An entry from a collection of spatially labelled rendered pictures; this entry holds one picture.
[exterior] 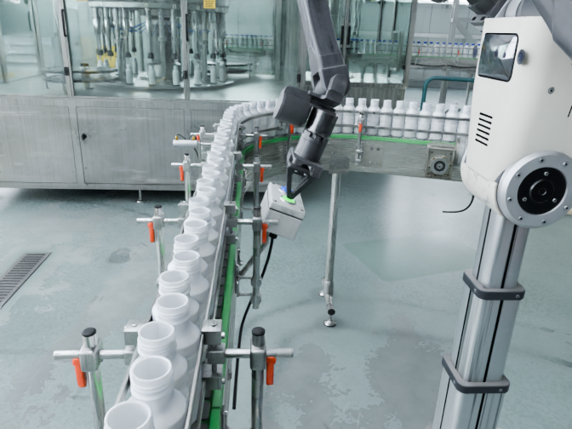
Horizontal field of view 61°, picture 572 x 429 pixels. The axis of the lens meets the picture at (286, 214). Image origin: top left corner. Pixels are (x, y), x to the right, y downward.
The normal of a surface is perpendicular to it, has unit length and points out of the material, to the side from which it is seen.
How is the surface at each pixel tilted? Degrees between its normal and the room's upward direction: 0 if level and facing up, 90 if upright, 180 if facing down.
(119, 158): 91
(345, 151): 90
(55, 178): 90
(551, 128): 101
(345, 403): 0
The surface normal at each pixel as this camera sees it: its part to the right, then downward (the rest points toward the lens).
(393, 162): -0.26, 0.33
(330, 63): 0.22, 0.02
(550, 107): 0.05, 0.52
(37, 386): 0.04, -0.93
